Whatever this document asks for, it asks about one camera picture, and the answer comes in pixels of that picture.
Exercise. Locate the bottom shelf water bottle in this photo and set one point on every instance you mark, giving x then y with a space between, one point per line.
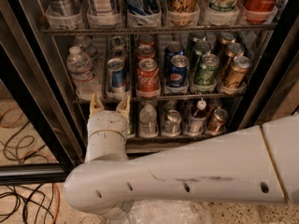
148 121

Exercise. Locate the gold soda can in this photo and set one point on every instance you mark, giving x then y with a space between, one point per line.
231 50
236 72
222 39

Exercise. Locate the front gold soda can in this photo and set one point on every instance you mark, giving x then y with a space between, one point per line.
236 72

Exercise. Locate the top shelf coca-cola can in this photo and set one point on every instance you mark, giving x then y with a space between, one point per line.
258 11

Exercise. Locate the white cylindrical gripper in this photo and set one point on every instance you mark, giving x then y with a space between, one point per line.
106 120

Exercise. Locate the left glass fridge door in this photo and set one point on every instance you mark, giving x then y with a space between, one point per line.
32 69

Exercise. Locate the bottom shelf bronze can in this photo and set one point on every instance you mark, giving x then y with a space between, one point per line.
217 120

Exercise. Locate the rear clear water bottle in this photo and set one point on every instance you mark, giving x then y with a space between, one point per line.
87 45

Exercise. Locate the blue silver redbull can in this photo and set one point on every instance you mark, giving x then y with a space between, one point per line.
116 75

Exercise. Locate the blue pepsi can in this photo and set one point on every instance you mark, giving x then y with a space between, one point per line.
172 49
177 71

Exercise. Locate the front blue pepsi can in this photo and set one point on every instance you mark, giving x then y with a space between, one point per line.
177 71

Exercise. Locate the bottom shelf silver can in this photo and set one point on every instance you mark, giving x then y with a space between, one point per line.
172 120

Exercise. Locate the red coca-cola can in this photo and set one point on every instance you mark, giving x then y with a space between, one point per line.
147 75
145 52
146 40

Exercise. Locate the clear water bottle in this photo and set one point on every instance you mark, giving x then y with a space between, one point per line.
87 45
81 68

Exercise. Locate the front clear water bottle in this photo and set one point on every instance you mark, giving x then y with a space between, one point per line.
81 68

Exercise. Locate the bottom shelf white-cap bottle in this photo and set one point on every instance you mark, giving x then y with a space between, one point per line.
196 119

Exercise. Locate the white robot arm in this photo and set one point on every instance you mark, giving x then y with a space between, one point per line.
259 164

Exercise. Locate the right glass fridge door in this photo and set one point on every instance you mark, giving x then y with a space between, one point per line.
274 78

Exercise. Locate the clear plastic bag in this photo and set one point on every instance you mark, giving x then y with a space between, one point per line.
165 212

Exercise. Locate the bottom shelf green can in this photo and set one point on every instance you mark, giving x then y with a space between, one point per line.
131 128

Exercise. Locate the glass fridge door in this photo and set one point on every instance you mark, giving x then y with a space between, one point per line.
274 78
32 69

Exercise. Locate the top shelf gold lacroix can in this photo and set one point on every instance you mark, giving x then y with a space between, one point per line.
181 10

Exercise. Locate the green soda can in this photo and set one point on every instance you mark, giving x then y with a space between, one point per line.
206 70
195 37
199 49

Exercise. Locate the front red coca-cola can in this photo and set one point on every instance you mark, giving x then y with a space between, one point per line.
147 75

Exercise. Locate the front green soda can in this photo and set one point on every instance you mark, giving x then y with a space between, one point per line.
206 70

